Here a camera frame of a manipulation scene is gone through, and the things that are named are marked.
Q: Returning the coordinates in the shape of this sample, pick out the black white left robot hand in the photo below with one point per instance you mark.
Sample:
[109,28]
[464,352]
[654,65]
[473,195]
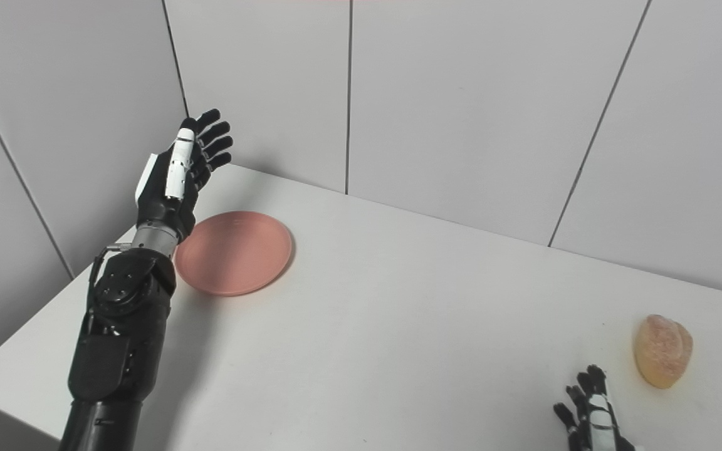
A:
[170,188]

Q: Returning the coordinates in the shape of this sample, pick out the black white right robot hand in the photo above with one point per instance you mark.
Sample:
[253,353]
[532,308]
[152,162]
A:
[596,419]

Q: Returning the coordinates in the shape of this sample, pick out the pink round plate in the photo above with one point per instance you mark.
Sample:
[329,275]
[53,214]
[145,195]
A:
[234,252]

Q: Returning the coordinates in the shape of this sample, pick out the golden bread roll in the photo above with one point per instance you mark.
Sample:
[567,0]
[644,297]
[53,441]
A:
[662,351]

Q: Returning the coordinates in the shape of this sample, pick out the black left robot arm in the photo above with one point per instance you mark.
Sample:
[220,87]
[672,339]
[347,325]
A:
[120,338]

